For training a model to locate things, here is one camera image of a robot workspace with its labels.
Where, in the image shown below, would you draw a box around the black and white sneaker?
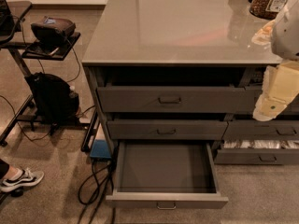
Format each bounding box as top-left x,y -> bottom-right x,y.
0,168 -> 44,193

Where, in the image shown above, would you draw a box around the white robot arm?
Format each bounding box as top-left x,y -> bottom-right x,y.
251,0 -> 299,121

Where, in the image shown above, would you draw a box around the grey drawer cabinet with countertop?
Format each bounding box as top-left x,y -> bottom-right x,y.
81,0 -> 299,161

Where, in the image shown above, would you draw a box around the black floor cables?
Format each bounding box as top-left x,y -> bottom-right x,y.
76,159 -> 117,224

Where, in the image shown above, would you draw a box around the black backpack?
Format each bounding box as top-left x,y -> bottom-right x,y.
25,73 -> 79,123

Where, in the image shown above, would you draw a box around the black pouch on shelf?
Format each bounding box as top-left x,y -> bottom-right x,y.
31,16 -> 76,45

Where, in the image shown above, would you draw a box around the white packets in drawer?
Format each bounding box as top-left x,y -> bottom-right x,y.
223,140 -> 299,149

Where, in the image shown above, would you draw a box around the grey drawer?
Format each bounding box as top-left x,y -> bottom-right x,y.
213,141 -> 299,165
107,119 -> 228,140
223,115 -> 299,140
97,86 -> 261,113
253,86 -> 299,119
106,141 -> 228,210

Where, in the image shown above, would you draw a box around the black metal cart stand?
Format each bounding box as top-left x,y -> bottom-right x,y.
0,1 -> 97,152

